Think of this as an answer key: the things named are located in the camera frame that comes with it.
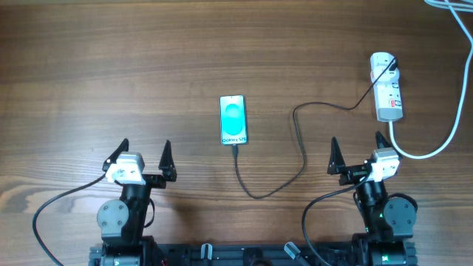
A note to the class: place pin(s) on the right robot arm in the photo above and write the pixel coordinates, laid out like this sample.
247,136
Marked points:
388,218

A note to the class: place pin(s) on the Galaxy S25 smartphone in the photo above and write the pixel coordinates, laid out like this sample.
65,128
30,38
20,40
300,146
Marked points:
233,124

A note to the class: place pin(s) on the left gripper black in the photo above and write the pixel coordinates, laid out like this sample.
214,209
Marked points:
165,165

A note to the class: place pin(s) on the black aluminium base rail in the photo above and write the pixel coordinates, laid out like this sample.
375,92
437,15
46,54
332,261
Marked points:
333,253

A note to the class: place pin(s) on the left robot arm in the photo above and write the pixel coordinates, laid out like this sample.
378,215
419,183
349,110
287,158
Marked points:
122,220

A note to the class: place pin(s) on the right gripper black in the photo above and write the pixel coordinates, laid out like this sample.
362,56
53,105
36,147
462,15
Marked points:
337,165

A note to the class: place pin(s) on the white power strip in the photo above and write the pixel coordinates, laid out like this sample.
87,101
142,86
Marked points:
385,79

